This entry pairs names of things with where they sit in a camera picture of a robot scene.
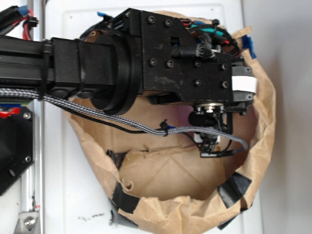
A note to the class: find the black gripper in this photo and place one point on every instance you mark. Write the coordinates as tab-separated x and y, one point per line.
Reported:
179	61

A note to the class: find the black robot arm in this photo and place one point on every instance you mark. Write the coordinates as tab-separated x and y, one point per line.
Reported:
61	68

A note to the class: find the blue tape strip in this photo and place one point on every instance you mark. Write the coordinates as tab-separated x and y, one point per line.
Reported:
247	43

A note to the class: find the brown paper bag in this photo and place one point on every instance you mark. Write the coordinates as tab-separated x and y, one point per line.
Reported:
180	192

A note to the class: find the black tape patch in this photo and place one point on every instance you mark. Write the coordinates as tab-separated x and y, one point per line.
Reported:
124	201

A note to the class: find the black motor mount plate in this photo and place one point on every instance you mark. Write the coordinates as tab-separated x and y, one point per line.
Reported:
16	147

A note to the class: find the aluminium rail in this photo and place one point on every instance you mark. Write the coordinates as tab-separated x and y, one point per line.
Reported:
31	215

